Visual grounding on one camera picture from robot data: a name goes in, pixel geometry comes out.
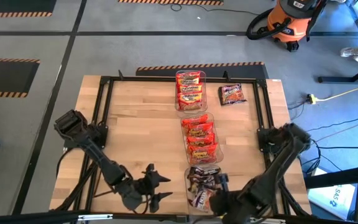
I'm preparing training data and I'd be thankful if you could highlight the black vacuum hose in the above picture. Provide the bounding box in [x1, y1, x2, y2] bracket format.
[246, 6, 292, 41]

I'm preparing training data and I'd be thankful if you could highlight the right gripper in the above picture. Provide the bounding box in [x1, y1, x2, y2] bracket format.
[209, 173, 251, 218]

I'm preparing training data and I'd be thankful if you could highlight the white printed cardboard box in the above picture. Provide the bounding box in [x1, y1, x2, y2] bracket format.
[307, 167, 358, 221]

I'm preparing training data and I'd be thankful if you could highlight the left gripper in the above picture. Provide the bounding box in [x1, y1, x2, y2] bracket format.
[115, 163, 174, 214]

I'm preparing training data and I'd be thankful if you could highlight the black striped-edge floor mat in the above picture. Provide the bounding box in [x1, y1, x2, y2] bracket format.
[117, 0, 225, 6]
[0, 0, 58, 18]
[0, 57, 41, 98]
[135, 61, 270, 80]

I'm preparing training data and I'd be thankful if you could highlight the person's shoe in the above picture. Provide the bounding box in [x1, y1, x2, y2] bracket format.
[339, 45, 358, 64]

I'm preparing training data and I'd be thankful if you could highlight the black aluminium table frame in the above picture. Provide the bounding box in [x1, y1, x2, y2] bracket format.
[50, 70, 312, 224]

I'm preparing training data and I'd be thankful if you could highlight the red Maruchan ramen pack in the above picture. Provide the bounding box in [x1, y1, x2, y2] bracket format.
[175, 71, 201, 80]
[178, 84, 203, 95]
[178, 92, 203, 111]
[177, 77, 202, 87]

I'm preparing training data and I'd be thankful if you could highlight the orange Saucy Noods pack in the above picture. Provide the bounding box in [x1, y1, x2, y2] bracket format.
[185, 122, 214, 138]
[186, 133, 216, 147]
[181, 113, 209, 127]
[188, 142, 219, 165]

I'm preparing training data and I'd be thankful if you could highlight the silver corner bracket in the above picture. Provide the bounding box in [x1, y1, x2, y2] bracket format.
[78, 213, 101, 222]

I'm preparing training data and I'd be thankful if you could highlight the black metal beam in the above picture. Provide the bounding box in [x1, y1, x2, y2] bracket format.
[304, 164, 358, 190]

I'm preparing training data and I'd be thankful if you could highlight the orange shop vacuum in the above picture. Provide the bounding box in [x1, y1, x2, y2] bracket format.
[266, 0, 328, 53]

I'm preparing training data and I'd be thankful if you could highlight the clear plastic bin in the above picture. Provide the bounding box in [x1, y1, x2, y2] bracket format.
[180, 111, 224, 166]
[183, 164, 229, 215]
[174, 70, 208, 113]

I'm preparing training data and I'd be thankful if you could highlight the black desk leg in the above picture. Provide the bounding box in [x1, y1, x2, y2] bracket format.
[317, 60, 358, 84]

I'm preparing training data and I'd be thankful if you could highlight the yellow extension cable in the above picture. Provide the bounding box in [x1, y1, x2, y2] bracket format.
[306, 80, 358, 105]

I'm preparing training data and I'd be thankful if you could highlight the black rig crossbar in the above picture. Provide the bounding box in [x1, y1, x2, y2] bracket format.
[0, 210, 189, 224]

